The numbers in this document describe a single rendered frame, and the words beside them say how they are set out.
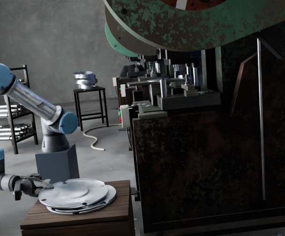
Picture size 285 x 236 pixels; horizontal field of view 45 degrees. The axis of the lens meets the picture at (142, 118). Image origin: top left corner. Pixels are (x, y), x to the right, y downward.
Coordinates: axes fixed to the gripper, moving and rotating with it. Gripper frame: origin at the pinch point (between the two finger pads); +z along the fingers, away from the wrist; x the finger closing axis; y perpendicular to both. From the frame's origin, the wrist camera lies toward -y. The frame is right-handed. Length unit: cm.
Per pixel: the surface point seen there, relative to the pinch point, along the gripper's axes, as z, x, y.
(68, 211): 17.6, 0.9, -16.6
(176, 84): 45, -40, 57
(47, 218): 10.6, 2.9, -20.0
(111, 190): 26.5, 0.8, 5.3
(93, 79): -120, -20, 313
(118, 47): -91, -63, 339
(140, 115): 33, -28, 31
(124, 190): 31.7, 1.6, 8.2
